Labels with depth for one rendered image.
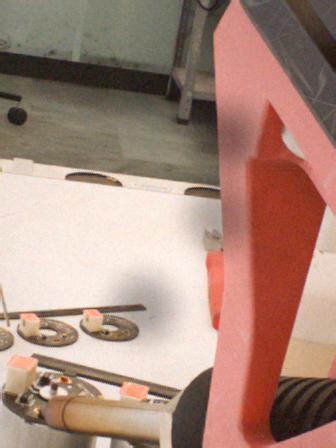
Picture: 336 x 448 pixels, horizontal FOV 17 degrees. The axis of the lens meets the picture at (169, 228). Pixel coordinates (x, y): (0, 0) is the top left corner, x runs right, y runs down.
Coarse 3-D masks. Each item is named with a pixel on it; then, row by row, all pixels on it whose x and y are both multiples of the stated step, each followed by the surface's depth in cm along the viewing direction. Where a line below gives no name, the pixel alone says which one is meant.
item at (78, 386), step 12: (36, 372) 28; (48, 372) 28; (36, 384) 27; (48, 384) 28; (60, 384) 28; (72, 384) 28; (84, 384) 28; (12, 396) 27; (24, 396) 26; (36, 396) 27; (96, 396) 27; (12, 408) 26; (24, 408) 26; (36, 420) 26
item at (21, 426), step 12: (48, 396) 27; (0, 420) 27; (12, 420) 26; (24, 420) 26; (0, 432) 27; (12, 432) 26; (24, 432) 26; (36, 432) 26; (48, 432) 26; (60, 432) 26; (0, 444) 27; (12, 444) 26; (24, 444) 26; (36, 444) 26; (48, 444) 26; (60, 444) 26; (72, 444) 26; (84, 444) 27
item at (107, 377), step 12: (48, 360) 29; (60, 360) 29; (72, 372) 28; (84, 372) 29; (96, 372) 29; (108, 372) 29; (108, 384) 28; (120, 384) 28; (144, 384) 28; (156, 384) 29; (156, 396) 28; (168, 396) 28
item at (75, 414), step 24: (48, 408) 25; (72, 408) 24; (96, 408) 23; (120, 408) 23; (144, 408) 22; (168, 408) 21; (72, 432) 24; (96, 432) 23; (120, 432) 22; (144, 432) 22; (168, 432) 20
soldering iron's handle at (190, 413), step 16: (208, 368) 20; (192, 384) 20; (208, 384) 19; (288, 384) 18; (304, 384) 18; (320, 384) 17; (192, 400) 19; (288, 400) 17; (304, 400) 17; (320, 400) 17; (176, 416) 19; (192, 416) 19; (272, 416) 18; (288, 416) 17; (304, 416) 17; (320, 416) 17; (176, 432) 19; (192, 432) 19; (272, 432) 17; (288, 432) 17; (304, 432) 17
